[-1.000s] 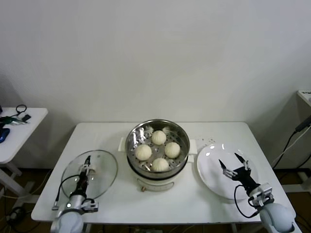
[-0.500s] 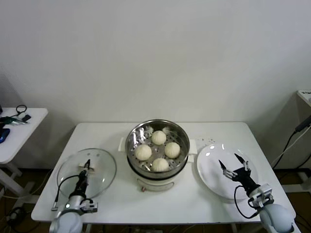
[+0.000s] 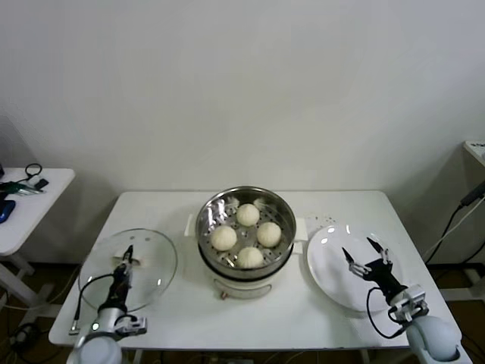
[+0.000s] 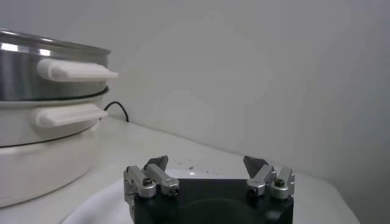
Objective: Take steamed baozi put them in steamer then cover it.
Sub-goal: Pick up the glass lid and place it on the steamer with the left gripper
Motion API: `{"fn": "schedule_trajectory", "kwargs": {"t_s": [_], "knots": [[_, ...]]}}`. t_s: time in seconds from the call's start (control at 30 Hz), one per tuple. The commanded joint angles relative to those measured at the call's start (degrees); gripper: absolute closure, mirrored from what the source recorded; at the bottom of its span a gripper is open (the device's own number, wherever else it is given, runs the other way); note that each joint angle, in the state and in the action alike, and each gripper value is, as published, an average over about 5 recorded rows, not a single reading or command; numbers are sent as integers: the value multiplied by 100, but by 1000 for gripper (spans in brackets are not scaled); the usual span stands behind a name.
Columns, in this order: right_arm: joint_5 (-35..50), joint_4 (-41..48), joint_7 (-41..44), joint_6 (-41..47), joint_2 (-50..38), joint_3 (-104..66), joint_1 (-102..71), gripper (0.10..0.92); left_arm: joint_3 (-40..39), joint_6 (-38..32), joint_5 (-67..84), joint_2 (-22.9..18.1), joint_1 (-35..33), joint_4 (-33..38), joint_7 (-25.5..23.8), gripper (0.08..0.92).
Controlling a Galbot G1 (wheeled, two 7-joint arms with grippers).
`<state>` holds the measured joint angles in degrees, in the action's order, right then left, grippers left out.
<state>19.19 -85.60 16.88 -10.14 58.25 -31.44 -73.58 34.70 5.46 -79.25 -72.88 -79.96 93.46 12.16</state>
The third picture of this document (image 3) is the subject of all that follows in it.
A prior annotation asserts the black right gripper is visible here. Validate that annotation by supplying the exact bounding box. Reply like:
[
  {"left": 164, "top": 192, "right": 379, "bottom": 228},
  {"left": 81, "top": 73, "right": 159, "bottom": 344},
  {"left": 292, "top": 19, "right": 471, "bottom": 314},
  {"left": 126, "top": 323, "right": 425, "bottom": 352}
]
[{"left": 341, "top": 237, "right": 405, "bottom": 305}]

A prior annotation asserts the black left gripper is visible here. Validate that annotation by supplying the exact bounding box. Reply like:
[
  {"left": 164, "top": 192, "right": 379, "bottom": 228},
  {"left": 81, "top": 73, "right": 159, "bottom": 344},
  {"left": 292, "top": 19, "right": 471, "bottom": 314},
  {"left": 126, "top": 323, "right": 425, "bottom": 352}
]
[{"left": 105, "top": 244, "right": 135, "bottom": 309}]

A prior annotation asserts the round glass pot lid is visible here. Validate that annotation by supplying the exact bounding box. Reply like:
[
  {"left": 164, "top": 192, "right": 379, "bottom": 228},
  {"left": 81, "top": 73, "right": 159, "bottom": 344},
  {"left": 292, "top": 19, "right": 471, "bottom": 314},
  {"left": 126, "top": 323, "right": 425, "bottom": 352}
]
[{"left": 78, "top": 227, "right": 179, "bottom": 312}]

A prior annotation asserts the white steamed baozi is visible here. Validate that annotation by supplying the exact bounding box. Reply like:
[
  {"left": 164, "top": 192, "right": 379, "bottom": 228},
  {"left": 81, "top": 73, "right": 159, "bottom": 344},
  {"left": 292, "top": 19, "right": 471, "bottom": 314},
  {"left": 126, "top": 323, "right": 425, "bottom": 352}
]
[
  {"left": 235, "top": 202, "right": 261, "bottom": 228},
  {"left": 236, "top": 246, "right": 264, "bottom": 270},
  {"left": 256, "top": 222, "right": 283, "bottom": 248},
  {"left": 210, "top": 225, "right": 238, "bottom": 252}
]

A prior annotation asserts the stainless steel steamer basket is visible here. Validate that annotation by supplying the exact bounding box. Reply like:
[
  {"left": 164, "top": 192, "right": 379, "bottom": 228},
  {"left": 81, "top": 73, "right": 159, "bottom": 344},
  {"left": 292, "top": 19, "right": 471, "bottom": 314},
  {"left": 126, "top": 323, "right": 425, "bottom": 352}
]
[{"left": 183, "top": 185, "right": 308, "bottom": 271}]

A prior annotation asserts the white round plate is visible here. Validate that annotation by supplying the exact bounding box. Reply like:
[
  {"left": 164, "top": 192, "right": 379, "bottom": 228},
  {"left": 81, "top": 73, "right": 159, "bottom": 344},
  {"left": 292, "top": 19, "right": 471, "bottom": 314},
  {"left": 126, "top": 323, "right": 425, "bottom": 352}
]
[{"left": 305, "top": 224, "right": 403, "bottom": 314}]

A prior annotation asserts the white side table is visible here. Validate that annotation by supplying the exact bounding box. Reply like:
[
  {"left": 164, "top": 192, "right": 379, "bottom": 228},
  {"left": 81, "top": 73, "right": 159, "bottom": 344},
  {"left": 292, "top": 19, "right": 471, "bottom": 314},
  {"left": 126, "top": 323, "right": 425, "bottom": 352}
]
[{"left": 0, "top": 168, "right": 76, "bottom": 315}]

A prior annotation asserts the blue object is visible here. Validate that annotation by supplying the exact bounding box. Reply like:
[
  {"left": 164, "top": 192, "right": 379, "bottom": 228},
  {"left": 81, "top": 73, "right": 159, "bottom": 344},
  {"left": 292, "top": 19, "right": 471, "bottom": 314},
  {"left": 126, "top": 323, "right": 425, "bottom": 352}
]
[{"left": 0, "top": 199, "right": 17, "bottom": 224}]

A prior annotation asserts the white shelf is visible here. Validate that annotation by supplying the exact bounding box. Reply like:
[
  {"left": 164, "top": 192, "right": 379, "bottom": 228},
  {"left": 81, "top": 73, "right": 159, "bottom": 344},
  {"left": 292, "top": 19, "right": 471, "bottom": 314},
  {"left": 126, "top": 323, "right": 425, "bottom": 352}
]
[{"left": 462, "top": 139, "right": 485, "bottom": 168}]

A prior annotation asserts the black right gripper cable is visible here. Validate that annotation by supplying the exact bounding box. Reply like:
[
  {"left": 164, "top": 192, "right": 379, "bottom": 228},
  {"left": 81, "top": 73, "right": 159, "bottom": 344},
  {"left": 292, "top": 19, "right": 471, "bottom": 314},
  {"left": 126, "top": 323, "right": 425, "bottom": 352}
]
[{"left": 365, "top": 286, "right": 408, "bottom": 340}]

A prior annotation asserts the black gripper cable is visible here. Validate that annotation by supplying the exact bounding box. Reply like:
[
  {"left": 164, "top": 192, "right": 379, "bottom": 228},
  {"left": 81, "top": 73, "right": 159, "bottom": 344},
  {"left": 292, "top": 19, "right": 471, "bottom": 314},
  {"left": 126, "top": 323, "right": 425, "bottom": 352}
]
[
  {"left": 365, "top": 286, "right": 408, "bottom": 340},
  {"left": 69, "top": 273, "right": 117, "bottom": 337}
]

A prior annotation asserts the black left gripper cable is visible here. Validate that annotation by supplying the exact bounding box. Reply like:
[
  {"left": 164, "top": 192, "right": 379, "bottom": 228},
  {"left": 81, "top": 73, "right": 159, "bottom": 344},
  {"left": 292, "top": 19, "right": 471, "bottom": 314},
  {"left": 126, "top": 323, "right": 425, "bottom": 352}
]
[{"left": 69, "top": 273, "right": 117, "bottom": 337}]

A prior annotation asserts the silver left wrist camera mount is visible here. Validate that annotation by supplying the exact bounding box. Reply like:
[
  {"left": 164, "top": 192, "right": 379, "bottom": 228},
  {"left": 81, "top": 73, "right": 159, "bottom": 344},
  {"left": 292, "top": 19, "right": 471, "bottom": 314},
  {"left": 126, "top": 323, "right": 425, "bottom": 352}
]
[{"left": 114, "top": 313, "right": 149, "bottom": 337}]

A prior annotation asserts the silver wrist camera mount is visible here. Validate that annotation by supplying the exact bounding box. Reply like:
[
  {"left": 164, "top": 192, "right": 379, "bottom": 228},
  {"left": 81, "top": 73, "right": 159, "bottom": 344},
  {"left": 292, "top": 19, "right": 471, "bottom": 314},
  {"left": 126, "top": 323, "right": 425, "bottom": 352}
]
[
  {"left": 114, "top": 313, "right": 149, "bottom": 337},
  {"left": 388, "top": 284, "right": 431, "bottom": 323}
]

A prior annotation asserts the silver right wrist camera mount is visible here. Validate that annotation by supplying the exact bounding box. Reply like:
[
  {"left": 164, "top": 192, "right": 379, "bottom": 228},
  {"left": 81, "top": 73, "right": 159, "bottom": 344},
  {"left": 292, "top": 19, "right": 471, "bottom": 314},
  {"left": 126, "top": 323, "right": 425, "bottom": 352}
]
[{"left": 388, "top": 284, "right": 431, "bottom": 323}]

